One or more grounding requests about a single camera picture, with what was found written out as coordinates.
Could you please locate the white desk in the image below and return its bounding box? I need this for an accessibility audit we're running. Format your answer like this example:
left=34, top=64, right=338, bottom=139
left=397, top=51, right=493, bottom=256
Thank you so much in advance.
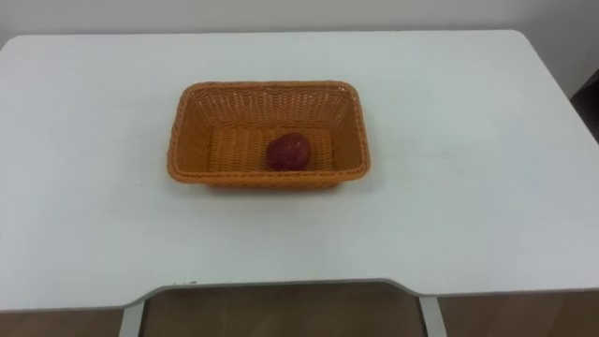
left=0, top=29, right=599, bottom=337

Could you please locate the dark furniture piece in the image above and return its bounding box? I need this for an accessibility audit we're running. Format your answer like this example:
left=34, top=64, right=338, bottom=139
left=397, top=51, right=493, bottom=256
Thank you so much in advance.
left=569, top=68, right=599, bottom=144

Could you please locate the orange woven basket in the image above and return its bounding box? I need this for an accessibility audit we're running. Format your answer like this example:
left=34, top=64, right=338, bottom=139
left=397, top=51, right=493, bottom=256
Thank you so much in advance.
left=166, top=80, right=373, bottom=191

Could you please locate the red strawberry soft toy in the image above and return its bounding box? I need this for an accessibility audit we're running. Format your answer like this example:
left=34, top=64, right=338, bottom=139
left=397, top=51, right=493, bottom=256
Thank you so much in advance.
left=265, top=131, right=313, bottom=172

